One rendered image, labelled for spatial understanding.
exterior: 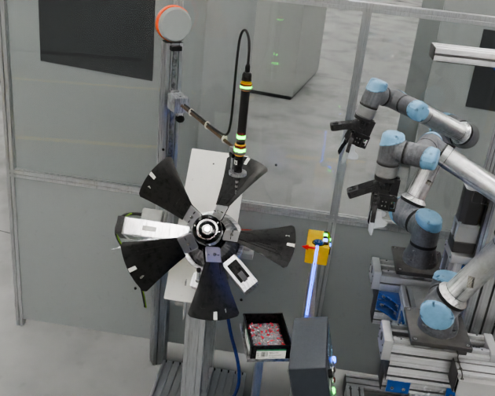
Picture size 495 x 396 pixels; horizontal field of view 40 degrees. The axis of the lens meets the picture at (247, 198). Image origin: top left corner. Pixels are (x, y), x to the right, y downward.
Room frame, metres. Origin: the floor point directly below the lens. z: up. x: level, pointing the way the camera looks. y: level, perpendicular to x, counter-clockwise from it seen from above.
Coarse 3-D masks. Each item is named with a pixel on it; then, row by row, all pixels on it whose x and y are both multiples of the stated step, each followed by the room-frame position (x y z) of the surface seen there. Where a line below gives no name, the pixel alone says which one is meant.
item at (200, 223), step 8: (200, 216) 2.39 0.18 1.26; (208, 216) 2.39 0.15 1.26; (200, 224) 2.37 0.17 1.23; (208, 224) 2.37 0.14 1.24; (216, 224) 2.37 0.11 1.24; (192, 232) 2.35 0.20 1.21; (200, 232) 2.35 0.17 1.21; (208, 232) 2.35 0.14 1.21; (216, 232) 2.35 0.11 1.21; (224, 232) 2.44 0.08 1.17; (200, 240) 2.32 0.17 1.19; (208, 240) 2.32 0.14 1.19; (216, 240) 2.33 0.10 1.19; (200, 248) 2.40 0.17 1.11
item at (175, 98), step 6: (174, 90) 2.97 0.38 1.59; (168, 96) 2.95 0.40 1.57; (174, 96) 2.92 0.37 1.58; (180, 96) 2.92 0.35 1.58; (186, 96) 2.93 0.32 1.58; (168, 102) 2.94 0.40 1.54; (174, 102) 2.88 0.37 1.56; (180, 102) 2.89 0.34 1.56; (186, 102) 2.91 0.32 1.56; (174, 108) 2.88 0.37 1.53; (180, 108) 2.89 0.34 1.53
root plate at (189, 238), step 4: (184, 236) 2.37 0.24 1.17; (188, 236) 2.37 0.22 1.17; (192, 236) 2.38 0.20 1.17; (180, 240) 2.36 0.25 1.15; (184, 240) 2.37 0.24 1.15; (188, 240) 2.37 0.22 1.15; (192, 240) 2.38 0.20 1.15; (180, 244) 2.36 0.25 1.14; (184, 244) 2.37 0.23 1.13; (192, 244) 2.38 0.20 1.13; (196, 244) 2.39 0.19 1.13; (184, 248) 2.37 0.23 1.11; (188, 248) 2.38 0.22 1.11; (192, 248) 2.38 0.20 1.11; (196, 248) 2.39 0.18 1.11; (184, 252) 2.37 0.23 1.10; (188, 252) 2.38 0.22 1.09
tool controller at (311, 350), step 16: (304, 320) 1.78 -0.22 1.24; (320, 320) 1.77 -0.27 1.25; (304, 336) 1.70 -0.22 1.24; (320, 336) 1.69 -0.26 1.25; (304, 352) 1.62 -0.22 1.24; (320, 352) 1.61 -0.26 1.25; (288, 368) 1.55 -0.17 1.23; (304, 368) 1.54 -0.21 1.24; (320, 368) 1.54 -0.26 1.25; (304, 384) 1.54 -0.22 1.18; (320, 384) 1.54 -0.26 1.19
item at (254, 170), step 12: (228, 168) 2.62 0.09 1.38; (252, 168) 2.54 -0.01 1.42; (264, 168) 2.52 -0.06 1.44; (228, 180) 2.57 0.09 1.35; (240, 180) 2.52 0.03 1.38; (252, 180) 2.49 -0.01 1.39; (228, 192) 2.50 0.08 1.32; (240, 192) 2.46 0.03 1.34; (216, 204) 2.51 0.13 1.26; (228, 204) 2.45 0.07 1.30
